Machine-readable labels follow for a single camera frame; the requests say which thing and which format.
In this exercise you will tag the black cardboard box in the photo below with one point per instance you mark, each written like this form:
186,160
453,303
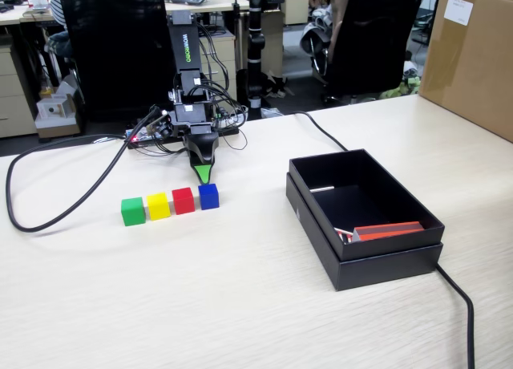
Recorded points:
360,200

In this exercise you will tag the white thin sticks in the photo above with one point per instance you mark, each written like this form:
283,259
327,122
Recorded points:
344,232

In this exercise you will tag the black pole with white rings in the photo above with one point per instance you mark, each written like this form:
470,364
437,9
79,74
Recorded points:
255,44

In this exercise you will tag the red wooden cube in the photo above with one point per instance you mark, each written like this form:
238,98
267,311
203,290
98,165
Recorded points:
183,201

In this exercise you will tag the large brown cardboard box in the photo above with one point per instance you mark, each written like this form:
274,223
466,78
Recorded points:
473,64

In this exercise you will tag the person in striped shirt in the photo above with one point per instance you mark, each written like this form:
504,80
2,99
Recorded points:
58,4

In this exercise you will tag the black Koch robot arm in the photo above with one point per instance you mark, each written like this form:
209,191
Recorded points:
186,44

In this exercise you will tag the black and white shoes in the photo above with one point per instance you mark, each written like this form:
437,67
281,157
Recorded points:
276,89

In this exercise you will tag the green patterned cloth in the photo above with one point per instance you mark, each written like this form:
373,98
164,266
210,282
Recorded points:
401,91

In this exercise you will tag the bare board wrist camera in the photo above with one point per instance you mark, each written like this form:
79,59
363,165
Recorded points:
160,126

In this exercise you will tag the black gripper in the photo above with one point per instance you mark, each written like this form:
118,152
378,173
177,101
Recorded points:
192,116

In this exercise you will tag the orange flat box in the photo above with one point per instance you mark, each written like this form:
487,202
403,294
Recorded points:
384,230

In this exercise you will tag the black chair with chrome armrest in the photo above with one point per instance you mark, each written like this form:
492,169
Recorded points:
372,36

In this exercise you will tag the blue controller board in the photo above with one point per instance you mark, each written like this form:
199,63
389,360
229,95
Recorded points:
134,137

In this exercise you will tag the light wooden desk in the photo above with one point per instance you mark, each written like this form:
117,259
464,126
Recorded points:
12,18
224,2

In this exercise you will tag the yellow wooden cube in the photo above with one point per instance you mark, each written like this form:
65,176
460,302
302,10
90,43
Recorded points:
158,207

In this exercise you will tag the blue wooden cube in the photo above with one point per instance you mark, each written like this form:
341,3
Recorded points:
208,197

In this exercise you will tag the silver metal rod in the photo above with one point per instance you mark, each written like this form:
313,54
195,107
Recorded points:
320,188

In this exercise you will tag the black high-back office chair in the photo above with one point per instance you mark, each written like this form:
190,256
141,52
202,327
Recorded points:
116,44

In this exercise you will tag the beige cabinet panel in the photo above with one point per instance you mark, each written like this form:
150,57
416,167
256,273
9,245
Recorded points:
274,44

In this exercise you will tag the small white carton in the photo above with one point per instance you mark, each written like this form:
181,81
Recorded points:
52,110

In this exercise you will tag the green wooden cube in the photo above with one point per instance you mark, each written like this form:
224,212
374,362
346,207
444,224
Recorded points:
133,212

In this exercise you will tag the black open box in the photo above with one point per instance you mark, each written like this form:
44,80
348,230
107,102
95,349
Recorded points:
380,270

